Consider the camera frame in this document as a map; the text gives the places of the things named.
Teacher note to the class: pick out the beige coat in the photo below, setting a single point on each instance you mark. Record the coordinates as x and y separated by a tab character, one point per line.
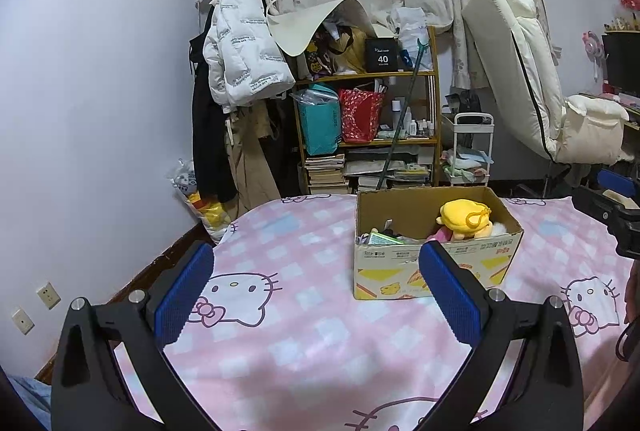
255	171

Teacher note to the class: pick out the wall socket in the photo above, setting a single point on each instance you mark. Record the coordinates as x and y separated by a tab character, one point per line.
48	296
22	322

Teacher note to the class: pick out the white trolley cart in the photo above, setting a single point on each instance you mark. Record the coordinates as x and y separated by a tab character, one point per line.
472	118

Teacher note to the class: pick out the yellow plush toy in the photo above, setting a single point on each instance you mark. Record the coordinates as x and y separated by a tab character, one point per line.
462	218

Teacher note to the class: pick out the black monitor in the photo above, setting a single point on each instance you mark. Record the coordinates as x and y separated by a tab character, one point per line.
622	61

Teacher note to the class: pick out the white plastic bag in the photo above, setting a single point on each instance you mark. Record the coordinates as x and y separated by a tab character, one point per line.
412	28

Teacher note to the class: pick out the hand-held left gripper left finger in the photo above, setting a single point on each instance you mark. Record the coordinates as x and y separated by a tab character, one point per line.
182	298

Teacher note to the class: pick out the row of small bottles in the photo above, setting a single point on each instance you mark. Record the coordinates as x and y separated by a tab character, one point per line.
415	126

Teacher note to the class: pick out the red patterned bag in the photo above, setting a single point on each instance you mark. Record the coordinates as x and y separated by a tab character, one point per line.
360	116

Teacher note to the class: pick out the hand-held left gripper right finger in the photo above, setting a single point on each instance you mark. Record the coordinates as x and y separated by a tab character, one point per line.
450	296

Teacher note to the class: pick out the yellow patterned bag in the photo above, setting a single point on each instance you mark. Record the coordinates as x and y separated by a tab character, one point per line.
345	53

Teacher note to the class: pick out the wooden shelf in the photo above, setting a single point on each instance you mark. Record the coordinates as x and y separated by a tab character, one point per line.
435	111

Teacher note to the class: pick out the blue cloth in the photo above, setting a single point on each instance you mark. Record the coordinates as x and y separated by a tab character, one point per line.
30	406

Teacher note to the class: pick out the pink printed blanket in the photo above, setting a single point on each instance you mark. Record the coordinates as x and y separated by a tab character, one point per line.
310	311

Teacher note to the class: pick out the stack of books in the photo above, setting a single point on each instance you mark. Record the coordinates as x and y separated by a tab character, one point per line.
325	173

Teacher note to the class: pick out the black box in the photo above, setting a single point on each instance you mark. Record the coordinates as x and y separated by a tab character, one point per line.
382	56

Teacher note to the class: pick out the green tissue pack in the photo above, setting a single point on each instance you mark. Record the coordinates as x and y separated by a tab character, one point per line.
384	238

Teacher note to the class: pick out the stack of papers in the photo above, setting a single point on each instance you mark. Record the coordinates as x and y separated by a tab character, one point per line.
400	168

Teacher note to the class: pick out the plastic bag of plush toys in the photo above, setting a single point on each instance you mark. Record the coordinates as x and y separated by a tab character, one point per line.
200	201

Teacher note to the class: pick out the black coat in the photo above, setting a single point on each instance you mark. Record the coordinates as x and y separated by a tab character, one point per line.
212	146

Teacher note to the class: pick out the white puffer jacket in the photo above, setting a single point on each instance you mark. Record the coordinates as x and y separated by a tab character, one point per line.
240	41

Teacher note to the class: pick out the black tissue pack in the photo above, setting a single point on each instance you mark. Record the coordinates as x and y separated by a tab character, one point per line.
389	226

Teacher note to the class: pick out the cream padded chair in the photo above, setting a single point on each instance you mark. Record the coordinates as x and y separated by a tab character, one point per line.
520	61

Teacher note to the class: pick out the pink desk fan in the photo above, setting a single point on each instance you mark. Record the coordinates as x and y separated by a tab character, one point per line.
594	46

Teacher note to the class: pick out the pink plush doll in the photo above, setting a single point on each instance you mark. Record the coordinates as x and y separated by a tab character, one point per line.
440	233

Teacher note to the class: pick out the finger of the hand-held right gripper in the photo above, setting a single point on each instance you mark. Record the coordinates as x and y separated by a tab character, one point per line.
595	203
617	182

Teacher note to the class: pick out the green pole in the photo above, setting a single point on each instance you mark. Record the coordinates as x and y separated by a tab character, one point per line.
400	121

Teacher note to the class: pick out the printed cardboard box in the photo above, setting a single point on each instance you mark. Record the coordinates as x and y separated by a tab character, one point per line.
400	271

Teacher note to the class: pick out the teal bag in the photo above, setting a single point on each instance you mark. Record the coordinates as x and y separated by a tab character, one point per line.
320	121

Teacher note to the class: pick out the cream curled mat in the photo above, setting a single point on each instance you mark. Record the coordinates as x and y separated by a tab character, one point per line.
305	26

